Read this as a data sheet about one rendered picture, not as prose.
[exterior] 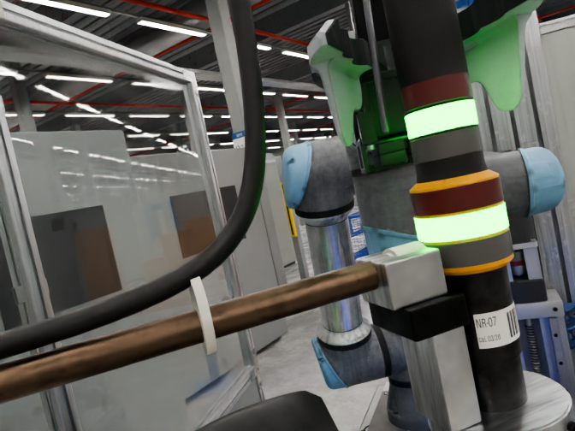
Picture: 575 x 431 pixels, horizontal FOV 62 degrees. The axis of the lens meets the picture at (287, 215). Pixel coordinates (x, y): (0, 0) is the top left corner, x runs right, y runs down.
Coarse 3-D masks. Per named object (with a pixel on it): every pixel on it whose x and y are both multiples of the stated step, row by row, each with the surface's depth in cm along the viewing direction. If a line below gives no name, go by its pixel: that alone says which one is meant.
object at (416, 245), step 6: (396, 246) 23; (402, 246) 23; (408, 246) 23; (414, 246) 23; (420, 246) 23; (384, 252) 23; (390, 252) 23; (396, 252) 22; (402, 252) 22; (408, 252) 22
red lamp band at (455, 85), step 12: (420, 84) 22; (432, 84) 22; (444, 84) 22; (456, 84) 22; (468, 84) 22; (408, 96) 23; (420, 96) 22; (432, 96) 22; (444, 96) 22; (456, 96) 22; (468, 96) 22; (408, 108) 23
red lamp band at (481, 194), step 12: (492, 180) 22; (420, 192) 23; (432, 192) 22; (444, 192) 22; (456, 192) 22; (468, 192) 22; (480, 192) 22; (492, 192) 22; (420, 204) 23; (432, 204) 23; (444, 204) 22; (456, 204) 22; (468, 204) 22; (480, 204) 22
